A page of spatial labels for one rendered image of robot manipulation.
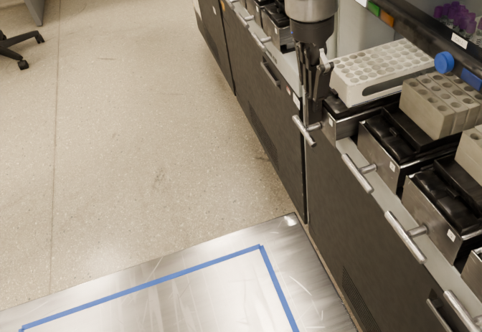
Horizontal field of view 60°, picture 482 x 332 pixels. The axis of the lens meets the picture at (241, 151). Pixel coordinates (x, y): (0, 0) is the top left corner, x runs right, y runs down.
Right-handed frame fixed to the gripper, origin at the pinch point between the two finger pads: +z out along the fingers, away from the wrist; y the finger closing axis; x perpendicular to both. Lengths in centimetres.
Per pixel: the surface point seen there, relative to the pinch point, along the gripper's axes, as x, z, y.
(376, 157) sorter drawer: -5.5, 2.9, -15.2
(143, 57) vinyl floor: 33, 80, 192
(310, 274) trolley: 16.3, -1.9, -35.0
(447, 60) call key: -10.9, -18.9, -20.9
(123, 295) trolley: 41, -2, -28
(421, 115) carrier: -13.0, -4.7, -15.7
